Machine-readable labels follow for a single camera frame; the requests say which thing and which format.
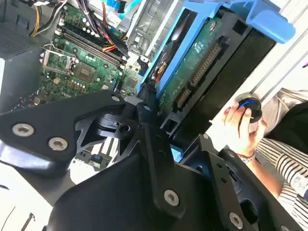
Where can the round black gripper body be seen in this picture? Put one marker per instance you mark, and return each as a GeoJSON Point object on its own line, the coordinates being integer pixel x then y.
{"type": "Point", "coordinates": [108, 204]}

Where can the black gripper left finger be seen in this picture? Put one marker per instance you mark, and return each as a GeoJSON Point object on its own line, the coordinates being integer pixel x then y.
{"type": "Point", "coordinates": [38, 120]}

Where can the person's bare hand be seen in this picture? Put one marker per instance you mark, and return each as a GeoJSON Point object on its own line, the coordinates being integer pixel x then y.
{"type": "Point", "coordinates": [243, 142]}

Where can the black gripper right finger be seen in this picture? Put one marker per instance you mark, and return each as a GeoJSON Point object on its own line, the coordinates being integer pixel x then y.
{"type": "Point", "coordinates": [221, 183]}

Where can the hard disk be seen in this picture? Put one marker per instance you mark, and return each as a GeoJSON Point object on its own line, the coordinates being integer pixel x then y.
{"type": "Point", "coordinates": [192, 79]}

